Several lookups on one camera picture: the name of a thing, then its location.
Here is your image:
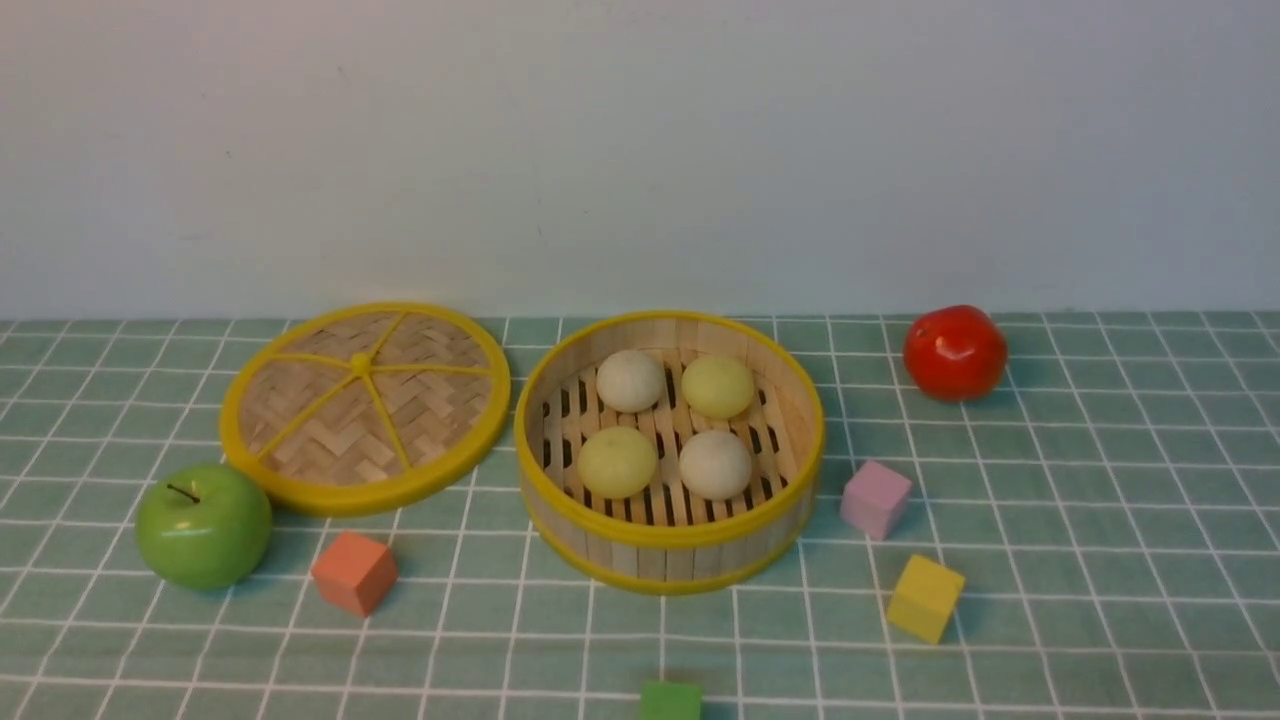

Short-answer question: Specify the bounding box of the white bun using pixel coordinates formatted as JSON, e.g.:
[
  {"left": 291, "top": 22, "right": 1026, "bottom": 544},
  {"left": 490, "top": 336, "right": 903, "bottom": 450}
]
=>
[
  {"left": 596, "top": 348, "right": 666, "bottom": 414},
  {"left": 678, "top": 430, "right": 754, "bottom": 501}
]

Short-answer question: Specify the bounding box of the yellow bun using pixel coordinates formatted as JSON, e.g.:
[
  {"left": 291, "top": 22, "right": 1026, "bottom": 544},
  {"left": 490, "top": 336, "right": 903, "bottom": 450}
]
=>
[
  {"left": 577, "top": 427, "right": 659, "bottom": 500},
  {"left": 681, "top": 355, "right": 756, "bottom": 420}
]

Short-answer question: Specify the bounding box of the bamboo steamer tray yellow rim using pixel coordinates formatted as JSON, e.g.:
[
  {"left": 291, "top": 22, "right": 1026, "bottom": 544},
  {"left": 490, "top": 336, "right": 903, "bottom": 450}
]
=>
[{"left": 515, "top": 311, "right": 826, "bottom": 594}]

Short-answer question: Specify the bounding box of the woven bamboo steamer lid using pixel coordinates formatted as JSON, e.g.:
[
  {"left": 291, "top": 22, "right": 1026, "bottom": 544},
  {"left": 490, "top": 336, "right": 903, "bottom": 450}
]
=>
[{"left": 219, "top": 302, "right": 512, "bottom": 518}]

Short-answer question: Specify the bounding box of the pink cube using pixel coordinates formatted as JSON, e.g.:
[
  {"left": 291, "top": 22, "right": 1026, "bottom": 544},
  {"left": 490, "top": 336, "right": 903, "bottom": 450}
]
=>
[{"left": 838, "top": 460, "right": 914, "bottom": 541}]

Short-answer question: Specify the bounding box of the red tomato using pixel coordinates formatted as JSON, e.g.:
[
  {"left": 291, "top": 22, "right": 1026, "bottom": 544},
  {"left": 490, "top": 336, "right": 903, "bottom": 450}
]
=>
[{"left": 902, "top": 304, "right": 1009, "bottom": 404}]

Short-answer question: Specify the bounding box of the green cube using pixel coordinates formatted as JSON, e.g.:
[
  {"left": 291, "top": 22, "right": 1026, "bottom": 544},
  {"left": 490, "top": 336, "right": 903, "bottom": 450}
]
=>
[{"left": 639, "top": 682, "right": 703, "bottom": 720}]

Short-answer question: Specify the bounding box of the orange cube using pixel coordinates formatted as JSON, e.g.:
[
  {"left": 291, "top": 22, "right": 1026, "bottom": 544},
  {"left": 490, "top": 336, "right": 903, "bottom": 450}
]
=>
[{"left": 310, "top": 530, "right": 399, "bottom": 618}]

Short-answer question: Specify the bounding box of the yellow cube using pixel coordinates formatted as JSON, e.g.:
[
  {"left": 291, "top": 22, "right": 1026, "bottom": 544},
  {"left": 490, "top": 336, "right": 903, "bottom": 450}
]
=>
[{"left": 886, "top": 553, "right": 966, "bottom": 644}]

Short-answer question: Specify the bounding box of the green apple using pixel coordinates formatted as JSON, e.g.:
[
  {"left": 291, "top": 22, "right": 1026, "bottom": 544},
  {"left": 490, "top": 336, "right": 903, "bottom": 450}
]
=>
[{"left": 134, "top": 462, "right": 273, "bottom": 591}]

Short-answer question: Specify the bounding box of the green checked tablecloth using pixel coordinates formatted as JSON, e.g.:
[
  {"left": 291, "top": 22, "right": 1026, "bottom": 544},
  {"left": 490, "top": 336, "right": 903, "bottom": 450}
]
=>
[{"left": 1, "top": 313, "right": 1279, "bottom": 719}]

